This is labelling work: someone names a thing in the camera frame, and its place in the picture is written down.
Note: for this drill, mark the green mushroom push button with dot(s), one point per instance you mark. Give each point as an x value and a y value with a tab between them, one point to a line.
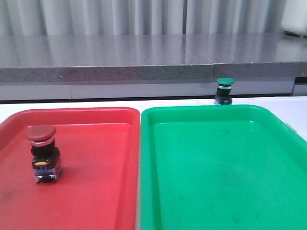
222	95

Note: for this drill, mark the red mushroom push button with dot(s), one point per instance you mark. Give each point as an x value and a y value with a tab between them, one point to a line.
46	161

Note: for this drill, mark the grey stone counter ledge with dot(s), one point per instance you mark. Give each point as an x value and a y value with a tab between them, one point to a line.
88	58

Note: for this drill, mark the red plastic tray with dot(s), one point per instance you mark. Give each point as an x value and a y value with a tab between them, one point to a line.
97	188

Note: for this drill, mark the green plastic tray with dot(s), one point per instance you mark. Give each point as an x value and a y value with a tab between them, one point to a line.
221	167

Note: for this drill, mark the white appliance on counter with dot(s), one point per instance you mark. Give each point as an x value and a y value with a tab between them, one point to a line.
294	20

